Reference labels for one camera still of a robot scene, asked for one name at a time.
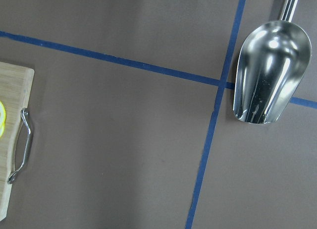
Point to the metal scoop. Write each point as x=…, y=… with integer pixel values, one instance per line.
x=271, y=64

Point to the metal board handle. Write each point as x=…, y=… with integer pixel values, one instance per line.
x=25, y=117

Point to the upper lemon slice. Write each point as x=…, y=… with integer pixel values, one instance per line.
x=2, y=114

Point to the lower stacked lemon slice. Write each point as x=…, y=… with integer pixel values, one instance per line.
x=2, y=128

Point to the bamboo cutting board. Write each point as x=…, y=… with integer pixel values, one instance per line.
x=15, y=87

